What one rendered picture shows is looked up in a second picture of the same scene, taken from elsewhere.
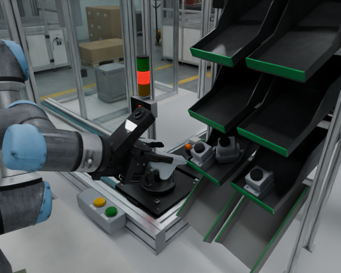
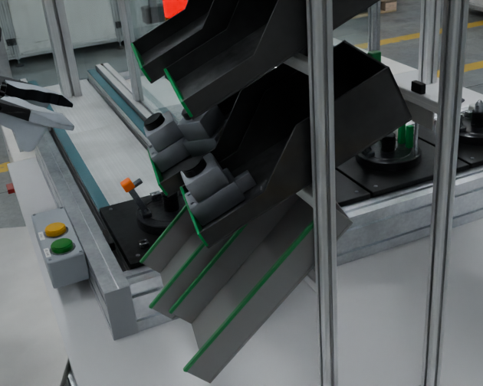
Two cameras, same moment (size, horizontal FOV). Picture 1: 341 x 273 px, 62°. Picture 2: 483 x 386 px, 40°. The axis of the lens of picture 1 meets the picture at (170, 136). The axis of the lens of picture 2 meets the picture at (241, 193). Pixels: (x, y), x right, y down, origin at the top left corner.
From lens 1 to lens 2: 0.58 m
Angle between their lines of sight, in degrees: 22
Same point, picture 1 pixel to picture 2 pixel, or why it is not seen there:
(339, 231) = not seen: outside the picture
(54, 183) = (36, 204)
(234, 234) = (211, 308)
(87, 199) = (41, 224)
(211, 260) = not seen: hidden behind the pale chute
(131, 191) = (116, 221)
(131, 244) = (87, 315)
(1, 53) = not seen: outside the picture
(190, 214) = (170, 266)
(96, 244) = (34, 302)
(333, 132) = (317, 83)
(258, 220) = (251, 284)
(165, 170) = (24, 133)
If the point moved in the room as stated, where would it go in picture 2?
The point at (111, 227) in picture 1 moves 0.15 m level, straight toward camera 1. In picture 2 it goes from (53, 273) to (19, 325)
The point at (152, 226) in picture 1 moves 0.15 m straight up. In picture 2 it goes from (109, 280) to (93, 203)
